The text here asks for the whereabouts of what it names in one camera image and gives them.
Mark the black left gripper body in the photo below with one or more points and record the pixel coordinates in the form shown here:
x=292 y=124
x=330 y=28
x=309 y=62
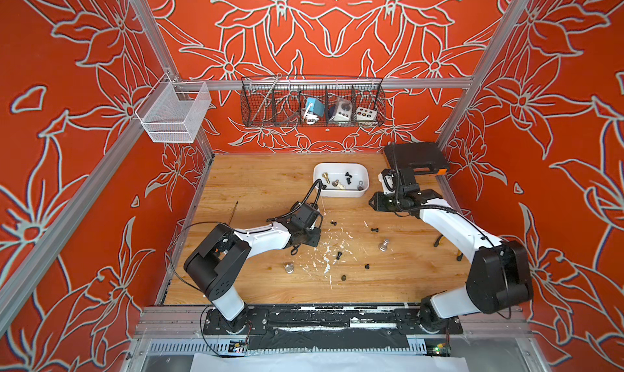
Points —
x=311 y=238

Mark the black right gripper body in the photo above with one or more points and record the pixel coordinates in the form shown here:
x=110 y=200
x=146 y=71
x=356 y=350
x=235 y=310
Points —
x=391 y=202

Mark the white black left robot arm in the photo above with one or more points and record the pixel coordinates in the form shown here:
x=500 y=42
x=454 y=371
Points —
x=217 y=262

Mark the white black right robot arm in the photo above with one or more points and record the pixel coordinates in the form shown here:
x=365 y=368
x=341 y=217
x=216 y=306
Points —
x=499 y=277

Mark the white plastic storage box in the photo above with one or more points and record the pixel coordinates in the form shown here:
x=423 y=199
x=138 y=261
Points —
x=337 y=170

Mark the teal box in basket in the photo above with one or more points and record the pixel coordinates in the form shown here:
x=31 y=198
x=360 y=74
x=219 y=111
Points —
x=313 y=111

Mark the black orange tool case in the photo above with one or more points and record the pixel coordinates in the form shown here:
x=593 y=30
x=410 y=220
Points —
x=423 y=158

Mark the white dotted cube in basket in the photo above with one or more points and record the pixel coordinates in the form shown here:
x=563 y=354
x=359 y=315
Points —
x=365 y=115

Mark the yellow handled pliers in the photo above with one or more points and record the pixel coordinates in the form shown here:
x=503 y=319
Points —
x=436 y=244

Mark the orange handled screwdriver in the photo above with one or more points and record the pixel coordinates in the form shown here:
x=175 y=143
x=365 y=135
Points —
x=234 y=210

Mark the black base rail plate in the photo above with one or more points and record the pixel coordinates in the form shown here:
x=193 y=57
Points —
x=261 y=319

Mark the black wire wall basket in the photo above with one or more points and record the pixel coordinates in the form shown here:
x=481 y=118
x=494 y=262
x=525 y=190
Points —
x=293 y=100

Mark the clear plastic wall bin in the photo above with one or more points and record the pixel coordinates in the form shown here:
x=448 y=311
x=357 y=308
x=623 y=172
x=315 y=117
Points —
x=168 y=119

